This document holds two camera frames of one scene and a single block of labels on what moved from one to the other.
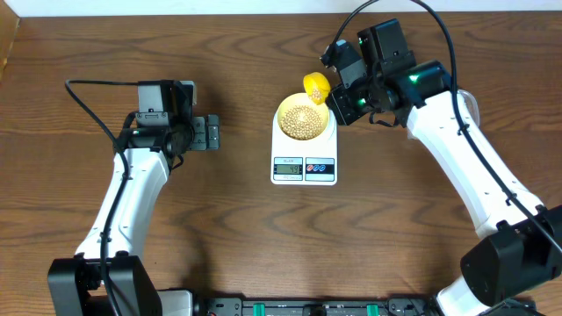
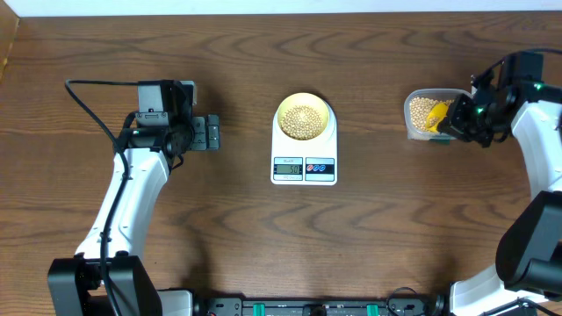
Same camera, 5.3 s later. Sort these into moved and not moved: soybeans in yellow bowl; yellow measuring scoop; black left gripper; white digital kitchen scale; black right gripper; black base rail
Moved: black right gripper; yellow measuring scoop
Not moved: black left gripper; soybeans in yellow bowl; black base rail; white digital kitchen scale
